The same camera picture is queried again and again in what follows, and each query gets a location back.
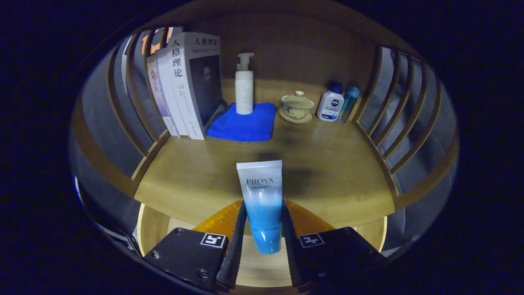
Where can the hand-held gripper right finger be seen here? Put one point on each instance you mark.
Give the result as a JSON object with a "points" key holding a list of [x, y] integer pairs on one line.
{"points": [[288, 254]]}

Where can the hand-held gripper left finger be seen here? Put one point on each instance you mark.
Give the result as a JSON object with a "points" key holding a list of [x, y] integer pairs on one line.
{"points": [[235, 254]]}

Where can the wooden drawer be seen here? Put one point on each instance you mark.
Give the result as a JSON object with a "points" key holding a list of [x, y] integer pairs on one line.
{"points": [[262, 270]]}

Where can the blue and white tube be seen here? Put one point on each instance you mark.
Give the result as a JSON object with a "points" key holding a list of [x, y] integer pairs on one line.
{"points": [[262, 205]]}

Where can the wooden countertop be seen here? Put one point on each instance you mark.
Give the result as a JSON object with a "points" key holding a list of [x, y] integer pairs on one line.
{"points": [[327, 172]]}

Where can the wooden cabinet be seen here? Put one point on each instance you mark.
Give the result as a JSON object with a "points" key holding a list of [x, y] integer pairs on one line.
{"points": [[294, 53]]}

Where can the blue cloth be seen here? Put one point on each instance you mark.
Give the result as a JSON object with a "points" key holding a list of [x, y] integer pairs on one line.
{"points": [[245, 127]]}

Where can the beige lidded ceramic teacup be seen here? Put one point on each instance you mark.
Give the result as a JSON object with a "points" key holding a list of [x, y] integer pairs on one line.
{"points": [[297, 107]]}

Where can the white lotion bottle blue cap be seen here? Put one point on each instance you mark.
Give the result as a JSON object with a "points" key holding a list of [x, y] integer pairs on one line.
{"points": [[330, 106]]}

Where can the white pump bottle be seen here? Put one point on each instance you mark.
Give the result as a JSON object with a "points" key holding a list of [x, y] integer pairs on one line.
{"points": [[244, 94]]}

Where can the teal bottle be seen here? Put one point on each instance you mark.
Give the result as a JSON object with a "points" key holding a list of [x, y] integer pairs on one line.
{"points": [[348, 102]]}

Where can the white book with dark portrait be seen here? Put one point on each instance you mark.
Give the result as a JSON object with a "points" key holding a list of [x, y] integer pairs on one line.
{"points": [[204, 86]]}

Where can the pale purple book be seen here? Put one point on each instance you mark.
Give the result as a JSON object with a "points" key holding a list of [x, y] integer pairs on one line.
{"points": [[157, 94]]}

